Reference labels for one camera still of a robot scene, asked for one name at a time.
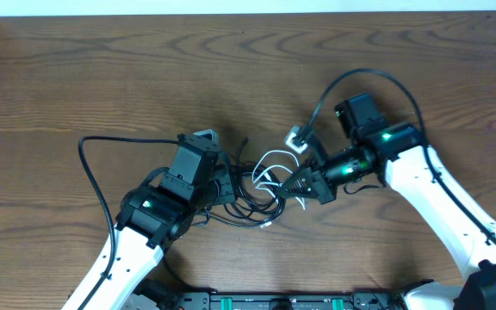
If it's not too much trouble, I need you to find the white usb cable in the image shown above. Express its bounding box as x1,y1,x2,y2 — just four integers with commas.
251,149,307,212

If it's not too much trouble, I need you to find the thin black cable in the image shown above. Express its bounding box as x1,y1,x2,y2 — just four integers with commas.
191,137,288,229

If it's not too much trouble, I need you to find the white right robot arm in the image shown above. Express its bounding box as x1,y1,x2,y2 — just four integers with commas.
279,94,496,309

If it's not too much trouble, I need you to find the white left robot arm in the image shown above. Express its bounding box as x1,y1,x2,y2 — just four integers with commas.
64,129,234,309

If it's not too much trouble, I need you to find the right camera black cable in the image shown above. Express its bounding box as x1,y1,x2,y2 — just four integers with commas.
303,67,496,272

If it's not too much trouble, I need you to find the camera black cable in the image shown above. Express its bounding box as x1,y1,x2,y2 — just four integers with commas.
303,67,496,272
75,135,180,310

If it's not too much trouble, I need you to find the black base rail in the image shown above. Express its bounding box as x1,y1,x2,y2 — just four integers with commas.
134,279,406,310

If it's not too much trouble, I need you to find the left camera black cable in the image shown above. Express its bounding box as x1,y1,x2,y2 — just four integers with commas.
75,135,180,310

